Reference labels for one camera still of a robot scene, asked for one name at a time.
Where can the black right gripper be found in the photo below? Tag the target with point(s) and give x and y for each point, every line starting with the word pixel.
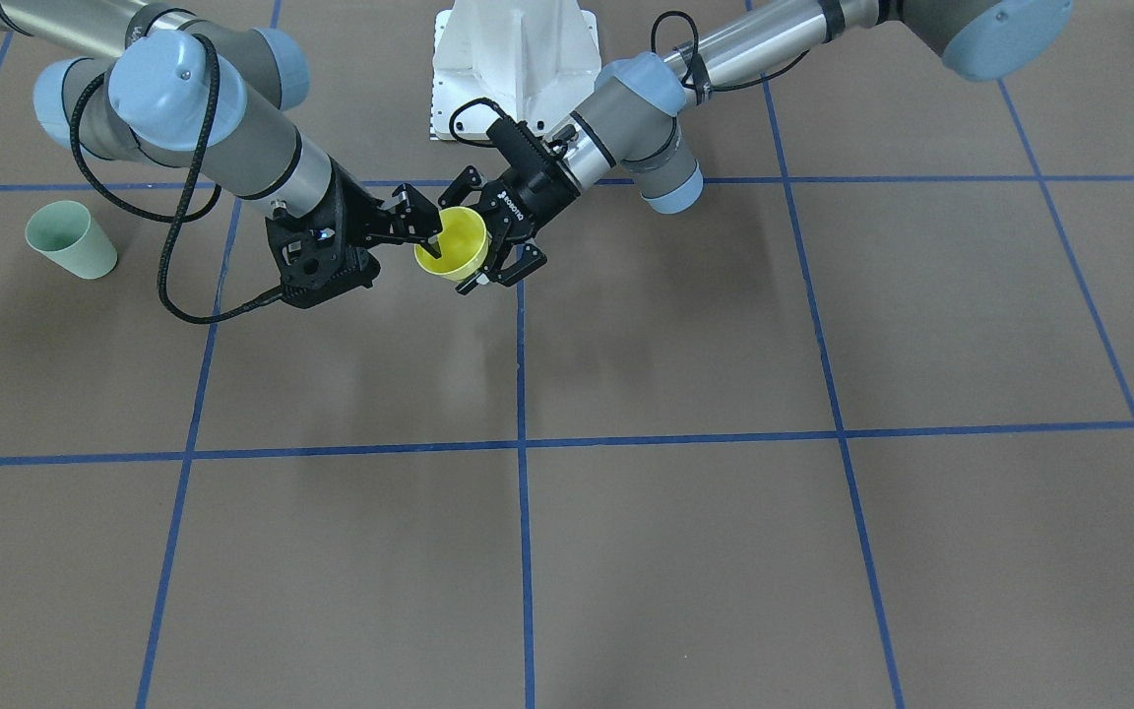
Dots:
pixel 354 216

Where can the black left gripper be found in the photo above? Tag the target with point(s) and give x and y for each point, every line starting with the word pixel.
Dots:
pixel 532 194

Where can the yellow plastic cup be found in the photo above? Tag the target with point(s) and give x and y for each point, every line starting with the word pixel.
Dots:
pixel 463 244

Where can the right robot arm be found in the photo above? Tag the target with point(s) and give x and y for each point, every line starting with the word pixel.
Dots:
pixel 156 84

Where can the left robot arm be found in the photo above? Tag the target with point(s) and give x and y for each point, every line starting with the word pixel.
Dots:
pixel 632 119

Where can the green plastic cup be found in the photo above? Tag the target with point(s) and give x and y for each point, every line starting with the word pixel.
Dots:
pixel 66 233

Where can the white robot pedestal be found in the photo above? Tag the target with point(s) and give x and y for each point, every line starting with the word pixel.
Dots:
pixel 537 59

